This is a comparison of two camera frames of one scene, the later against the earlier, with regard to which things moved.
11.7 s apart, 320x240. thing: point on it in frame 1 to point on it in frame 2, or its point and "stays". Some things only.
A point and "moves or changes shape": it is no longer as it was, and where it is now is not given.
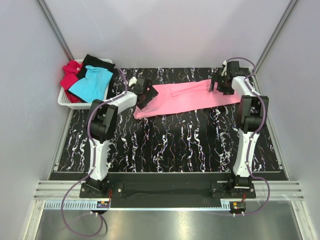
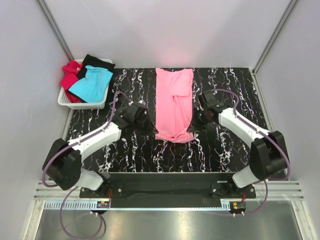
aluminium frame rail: x=280 y=190 stays
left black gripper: x=151 y=94 to x=150 y=130
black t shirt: x=95 y=62 stays
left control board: x=103 y=204 stays
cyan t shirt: x=94 y=86 stays
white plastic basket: x=63 y=99 stays
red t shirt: x=71 y=69 stays
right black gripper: x=214 y=78 to x=192 y=129
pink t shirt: x=178 y=97 moves or changes shape
